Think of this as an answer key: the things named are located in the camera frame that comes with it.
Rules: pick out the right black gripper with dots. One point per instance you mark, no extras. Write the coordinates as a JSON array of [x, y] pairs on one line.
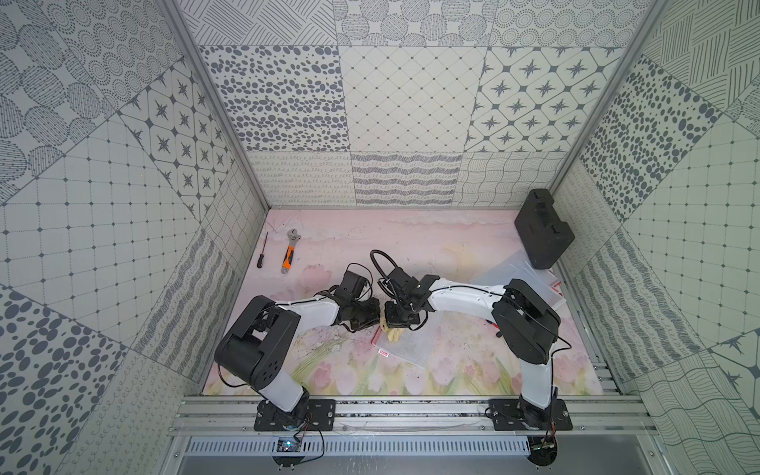
[[394, 322]]

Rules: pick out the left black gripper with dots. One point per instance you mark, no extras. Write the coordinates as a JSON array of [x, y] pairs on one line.
[[365, 313]]

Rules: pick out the clear mesh document bag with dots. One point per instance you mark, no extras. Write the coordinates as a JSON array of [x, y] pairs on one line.
[[545, 283], [448, 338]]

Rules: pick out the yellow microfiber cloth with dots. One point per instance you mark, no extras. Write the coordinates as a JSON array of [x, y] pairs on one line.
[[393, 334]]

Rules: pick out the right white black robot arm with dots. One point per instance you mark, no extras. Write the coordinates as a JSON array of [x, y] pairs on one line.
[[528, 325]]

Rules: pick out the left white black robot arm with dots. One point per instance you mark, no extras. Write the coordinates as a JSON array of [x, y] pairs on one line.
[[255, 347]]

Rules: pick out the dark slim screwdriver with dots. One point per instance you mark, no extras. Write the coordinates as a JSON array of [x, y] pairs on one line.
[[261, 256]]

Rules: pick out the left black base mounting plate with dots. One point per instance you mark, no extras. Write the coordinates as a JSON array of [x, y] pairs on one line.
[[317, 414]]

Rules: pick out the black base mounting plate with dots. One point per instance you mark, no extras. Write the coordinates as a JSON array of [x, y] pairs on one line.
[[317, 414], [517, 415]]

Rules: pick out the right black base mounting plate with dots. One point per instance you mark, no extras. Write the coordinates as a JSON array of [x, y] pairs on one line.
[[517, 415]]

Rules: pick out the orange handled adjustable wrench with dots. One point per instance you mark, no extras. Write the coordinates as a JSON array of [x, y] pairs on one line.
[[293, 238]]

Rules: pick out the aluminium mounting rail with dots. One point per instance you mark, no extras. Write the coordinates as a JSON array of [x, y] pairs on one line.
[[443, 415]]

